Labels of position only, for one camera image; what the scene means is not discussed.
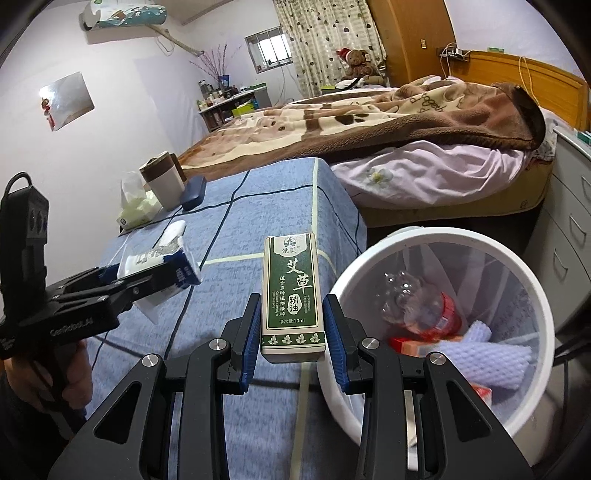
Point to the brown teddy bear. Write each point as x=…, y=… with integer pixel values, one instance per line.
x=358, y=64

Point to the person's left hand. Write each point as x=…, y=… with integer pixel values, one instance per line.
x=76, y=378

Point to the red white packet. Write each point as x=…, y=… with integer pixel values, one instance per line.
x=482, y=392

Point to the brown patterned blanket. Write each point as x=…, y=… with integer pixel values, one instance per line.
x=369, y=120

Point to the person's left forearm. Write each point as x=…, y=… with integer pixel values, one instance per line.
x=23, y=438

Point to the wall air conditioner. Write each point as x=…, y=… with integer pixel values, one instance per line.
x=129, y=14

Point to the green white small box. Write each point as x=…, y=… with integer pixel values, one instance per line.
x=293, y=295

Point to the heart patterned curtain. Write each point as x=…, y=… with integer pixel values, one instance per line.
x=318, y=37

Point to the red medicine box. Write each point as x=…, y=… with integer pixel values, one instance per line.
x=415, y=346

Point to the dark blue glasses case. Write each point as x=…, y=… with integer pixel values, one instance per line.
x=193, y=194

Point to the dried branches in vase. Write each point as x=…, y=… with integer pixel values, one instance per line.
x=212, y=64

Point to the beige cup with brown band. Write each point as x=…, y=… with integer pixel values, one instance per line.
x=166, y=184

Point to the wooden wardrobe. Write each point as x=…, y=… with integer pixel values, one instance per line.
x=415, y=37

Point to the red wall ornament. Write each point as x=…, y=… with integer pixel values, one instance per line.
x=48, y=115

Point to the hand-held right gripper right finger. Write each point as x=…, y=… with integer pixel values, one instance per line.
x=334, y=344

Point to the clear plastic bottle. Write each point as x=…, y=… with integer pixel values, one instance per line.
x=415, y=304

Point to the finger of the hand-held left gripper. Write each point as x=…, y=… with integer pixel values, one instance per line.
x=78, y=281
x=138, y=288

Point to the white blue tissue packet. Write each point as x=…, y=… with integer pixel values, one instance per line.
x=182, y=267

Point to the cluttered desk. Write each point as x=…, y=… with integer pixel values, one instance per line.
x=231, y=104

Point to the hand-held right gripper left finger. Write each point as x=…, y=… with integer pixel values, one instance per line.
x=251, y=341

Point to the power strip with chargers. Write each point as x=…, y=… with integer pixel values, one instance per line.
x=455, y=52

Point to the grey drawer cabinet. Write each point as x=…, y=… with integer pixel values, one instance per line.
x=572, y=221

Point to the shiny wall mirror sheet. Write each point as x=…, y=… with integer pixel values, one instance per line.
x=69, y=99

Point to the white foam fruit net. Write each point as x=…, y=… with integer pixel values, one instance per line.
x=480, y=360

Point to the yellow tissue box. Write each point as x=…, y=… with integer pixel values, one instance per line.
x=136, y=210

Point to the barred window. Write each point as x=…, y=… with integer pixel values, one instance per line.
x=268, y=48

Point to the white round bin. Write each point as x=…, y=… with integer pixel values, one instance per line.
x=461, y=240

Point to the blue checked cloth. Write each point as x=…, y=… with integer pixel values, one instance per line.
x=258, y=203

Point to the pink bed sheet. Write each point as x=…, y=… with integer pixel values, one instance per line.
x=438, y=170

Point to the wooden headboard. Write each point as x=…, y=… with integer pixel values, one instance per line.
x=554, y=78

